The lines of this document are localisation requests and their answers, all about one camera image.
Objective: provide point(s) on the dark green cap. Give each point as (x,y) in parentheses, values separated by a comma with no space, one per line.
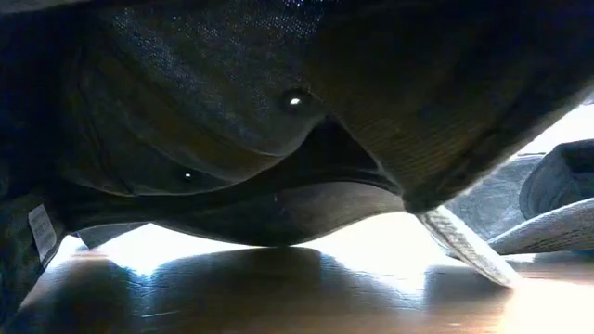
(232,116)

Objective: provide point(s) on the black brimmed hat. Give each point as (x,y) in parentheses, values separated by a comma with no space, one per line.
(557,185)

